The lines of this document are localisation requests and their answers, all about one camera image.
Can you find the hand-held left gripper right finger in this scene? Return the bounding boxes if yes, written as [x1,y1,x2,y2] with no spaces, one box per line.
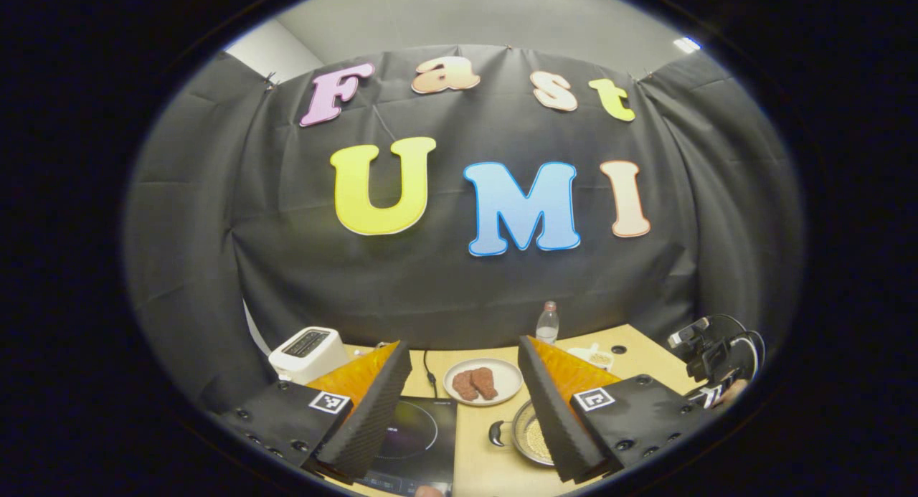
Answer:
[518,336,707,483]

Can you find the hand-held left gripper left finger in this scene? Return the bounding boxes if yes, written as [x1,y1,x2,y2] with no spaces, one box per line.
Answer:
[222,341,413,480]

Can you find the pile of soybeans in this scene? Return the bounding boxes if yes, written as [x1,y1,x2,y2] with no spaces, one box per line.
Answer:
[527,418,553,460]

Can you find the stainless steel pot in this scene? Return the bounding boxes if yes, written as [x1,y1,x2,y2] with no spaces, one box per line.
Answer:
[489,400,557,468]

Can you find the black induction cooktop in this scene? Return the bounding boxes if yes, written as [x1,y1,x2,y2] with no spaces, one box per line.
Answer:
[359,397,458,496]

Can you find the white round plate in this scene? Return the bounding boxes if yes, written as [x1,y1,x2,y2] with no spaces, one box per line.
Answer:
[443,358,524,407]

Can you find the small white food tray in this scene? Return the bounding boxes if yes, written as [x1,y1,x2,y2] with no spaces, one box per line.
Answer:
[567,343,614,371]

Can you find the clear plastic bottle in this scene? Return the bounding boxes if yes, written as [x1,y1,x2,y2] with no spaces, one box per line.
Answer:
[536,300,559,345]

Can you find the white toaster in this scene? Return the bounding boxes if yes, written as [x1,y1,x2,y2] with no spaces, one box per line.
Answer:
[269,326,351,384]

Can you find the black backdrop cloth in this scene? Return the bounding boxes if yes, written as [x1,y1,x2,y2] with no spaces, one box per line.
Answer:
[122,44,804,412]

